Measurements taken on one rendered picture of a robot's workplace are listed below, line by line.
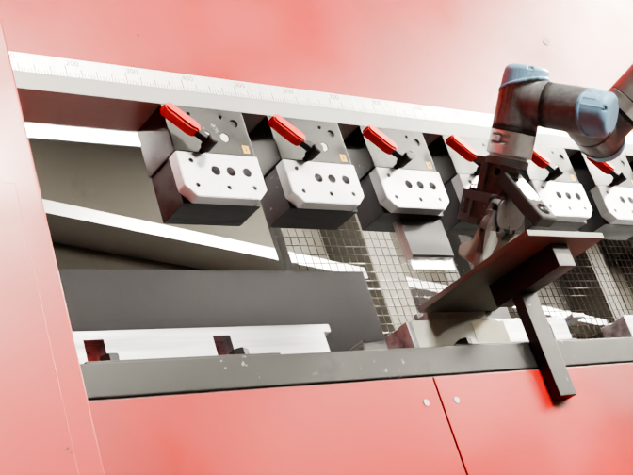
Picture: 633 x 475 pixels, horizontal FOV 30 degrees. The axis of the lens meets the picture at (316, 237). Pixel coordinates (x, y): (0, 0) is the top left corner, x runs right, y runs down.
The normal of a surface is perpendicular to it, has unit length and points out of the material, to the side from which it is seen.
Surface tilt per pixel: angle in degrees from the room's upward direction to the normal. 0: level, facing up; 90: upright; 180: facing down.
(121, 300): 90
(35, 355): 90
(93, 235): 180
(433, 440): 90
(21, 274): 90
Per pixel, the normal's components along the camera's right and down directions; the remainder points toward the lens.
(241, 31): 0.56, -0.48
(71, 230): 0.29, 0.88
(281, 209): -0.78, -0.03
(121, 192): 0.74, -0.46
